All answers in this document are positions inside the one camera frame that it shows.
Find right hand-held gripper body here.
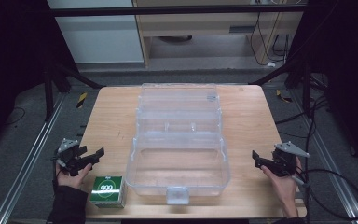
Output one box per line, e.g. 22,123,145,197
261,141,310,177

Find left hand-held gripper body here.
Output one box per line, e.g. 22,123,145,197
52,138,93,177

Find green and white box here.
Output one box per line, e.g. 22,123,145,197
89,175,129,209

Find person's left hand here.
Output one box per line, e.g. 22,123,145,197
55,161,93,189

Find person's right hand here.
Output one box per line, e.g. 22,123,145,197
260,156,303,201

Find yellow black tape piece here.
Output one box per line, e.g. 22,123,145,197
275,89,293,104
76,91,89,109

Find black metal stand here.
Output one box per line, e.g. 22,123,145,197
42,61,106,123
249,52,313,119

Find clear plastic storage box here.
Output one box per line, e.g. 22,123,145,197
125,82,232,205

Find white cabinet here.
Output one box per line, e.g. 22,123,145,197
46,0,145,65

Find wooden cabinet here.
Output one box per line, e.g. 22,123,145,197
131,0,306,70

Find black crossbar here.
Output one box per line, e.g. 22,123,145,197
49,3,309,18

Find aluminium rail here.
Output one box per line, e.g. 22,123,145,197
0,92,67,224
288,90,358,224

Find black floor cables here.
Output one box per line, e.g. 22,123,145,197
274,74,334,175

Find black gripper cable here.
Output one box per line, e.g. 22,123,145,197
290,167,358,222

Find black hanging cables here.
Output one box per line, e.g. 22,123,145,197
249,11,293,67

